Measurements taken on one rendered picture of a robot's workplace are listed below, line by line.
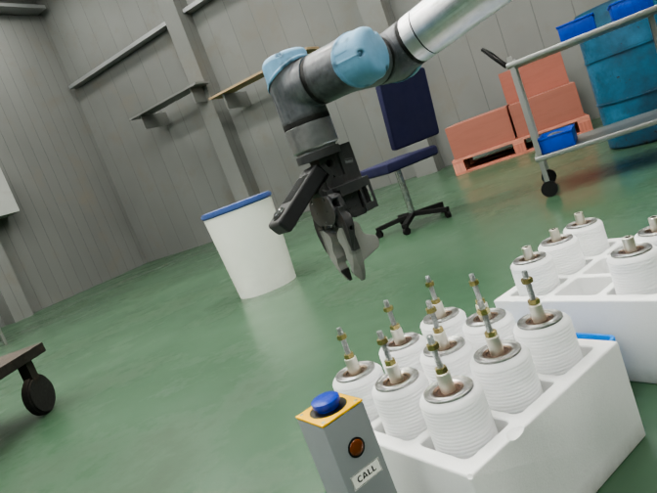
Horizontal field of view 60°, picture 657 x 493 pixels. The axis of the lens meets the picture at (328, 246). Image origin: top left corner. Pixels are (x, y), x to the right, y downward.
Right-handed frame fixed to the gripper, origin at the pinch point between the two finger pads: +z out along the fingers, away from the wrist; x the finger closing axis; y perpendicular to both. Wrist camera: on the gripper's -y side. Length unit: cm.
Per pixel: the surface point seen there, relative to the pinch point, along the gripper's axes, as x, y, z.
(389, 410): -2.4, -3.3, 22.1
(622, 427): -18, 28, 40
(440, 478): -14.0, -5.7, 28.9
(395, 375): -1.4, 0.6, 18.1
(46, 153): 1002, 83, -198
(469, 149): 358, 386, 22
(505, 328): -3.6, 24.1, 20.9
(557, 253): 13, 62, 21
